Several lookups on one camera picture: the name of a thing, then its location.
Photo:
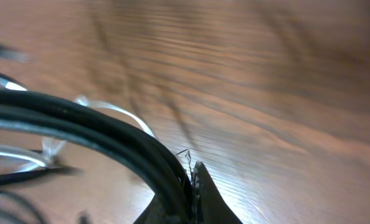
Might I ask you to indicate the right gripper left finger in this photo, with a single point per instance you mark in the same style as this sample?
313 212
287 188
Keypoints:
157 212

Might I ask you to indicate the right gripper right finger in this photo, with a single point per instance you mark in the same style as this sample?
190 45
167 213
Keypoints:
208 205

